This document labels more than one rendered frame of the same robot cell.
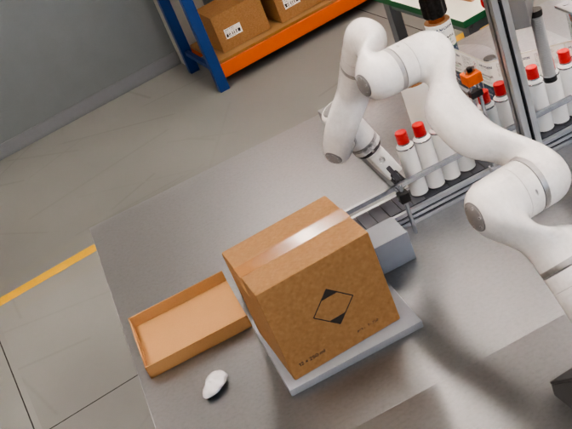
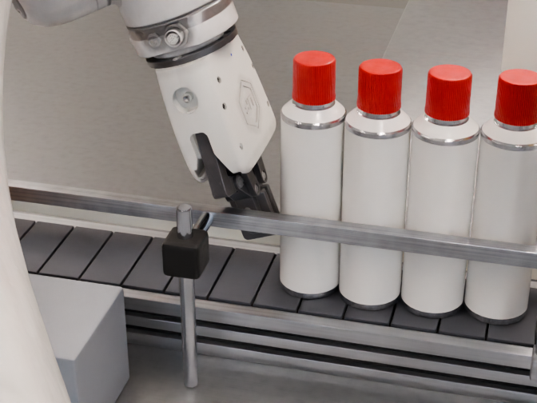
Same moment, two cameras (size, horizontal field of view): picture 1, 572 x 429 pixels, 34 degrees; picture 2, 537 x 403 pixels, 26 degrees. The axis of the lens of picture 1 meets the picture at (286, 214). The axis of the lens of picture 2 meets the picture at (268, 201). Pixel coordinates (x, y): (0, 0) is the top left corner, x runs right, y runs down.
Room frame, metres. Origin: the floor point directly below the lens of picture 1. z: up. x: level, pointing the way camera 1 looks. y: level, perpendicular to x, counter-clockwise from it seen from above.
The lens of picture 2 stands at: (1.49, -0.65, 1.42)
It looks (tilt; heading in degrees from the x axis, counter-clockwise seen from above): 29 degrees down; 22
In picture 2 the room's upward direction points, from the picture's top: straight up
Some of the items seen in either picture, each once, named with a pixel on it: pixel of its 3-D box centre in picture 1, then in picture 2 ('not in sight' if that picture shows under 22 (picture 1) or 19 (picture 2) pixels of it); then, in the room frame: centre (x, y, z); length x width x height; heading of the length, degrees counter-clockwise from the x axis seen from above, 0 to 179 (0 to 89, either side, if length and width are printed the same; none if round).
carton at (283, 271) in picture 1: (310, 285); not in sight; (1.92, 0.01, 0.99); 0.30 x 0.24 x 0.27; 102
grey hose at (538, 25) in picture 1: (542, 45); not in sight; (2.23, -0.80, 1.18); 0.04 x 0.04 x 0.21
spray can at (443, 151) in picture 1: (443, 146); (440, 193); (2.29, -0.48, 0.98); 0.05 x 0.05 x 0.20
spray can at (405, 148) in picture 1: (410, 163); (312, 176); (2.28, -0.37, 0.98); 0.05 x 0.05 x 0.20
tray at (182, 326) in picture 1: (187, 322); not in sight; (2.18, 0.37, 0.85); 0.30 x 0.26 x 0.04; 98
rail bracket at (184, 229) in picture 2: (403, 206); (194, 284); (2.20, -0.31, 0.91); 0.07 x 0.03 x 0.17; 8
